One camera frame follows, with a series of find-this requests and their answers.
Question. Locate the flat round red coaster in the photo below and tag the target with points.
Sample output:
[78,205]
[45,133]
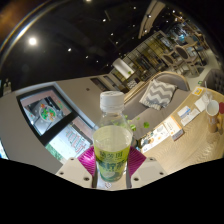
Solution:
[221,108]

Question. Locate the white paper napkin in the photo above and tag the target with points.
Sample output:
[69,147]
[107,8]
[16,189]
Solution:
[201,104]

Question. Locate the white round pillar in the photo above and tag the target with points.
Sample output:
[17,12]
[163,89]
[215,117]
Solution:
[123,67]

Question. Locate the window with festive stickers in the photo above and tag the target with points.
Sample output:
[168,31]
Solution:
[46,113]

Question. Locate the group of dining chairs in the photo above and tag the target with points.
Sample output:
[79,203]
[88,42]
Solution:
[181,53]

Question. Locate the grey white chevron pillow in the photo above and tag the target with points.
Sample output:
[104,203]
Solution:
[158,93]

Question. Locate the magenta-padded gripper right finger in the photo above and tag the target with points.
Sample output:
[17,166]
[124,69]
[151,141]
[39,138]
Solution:
[150,171]

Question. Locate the tan paper mug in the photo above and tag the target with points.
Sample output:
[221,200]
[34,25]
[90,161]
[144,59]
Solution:
[212,116]

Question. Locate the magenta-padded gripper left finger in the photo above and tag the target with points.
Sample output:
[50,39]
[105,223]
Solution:
[75,171]

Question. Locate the yellow white square card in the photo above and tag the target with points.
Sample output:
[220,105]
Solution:
[198,91]

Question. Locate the green potted plant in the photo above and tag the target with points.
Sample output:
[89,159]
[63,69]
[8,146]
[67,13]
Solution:
[146,125]

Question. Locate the clear bottle with green label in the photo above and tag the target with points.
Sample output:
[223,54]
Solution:
[111,140]

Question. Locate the group of ceiling lights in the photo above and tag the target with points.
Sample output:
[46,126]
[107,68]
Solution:
[32,41]

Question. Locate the open printed brochure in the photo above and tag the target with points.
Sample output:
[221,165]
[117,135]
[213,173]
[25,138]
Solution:
[156,135]

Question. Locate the grey curved sofa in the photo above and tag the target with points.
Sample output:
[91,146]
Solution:
[150,116]

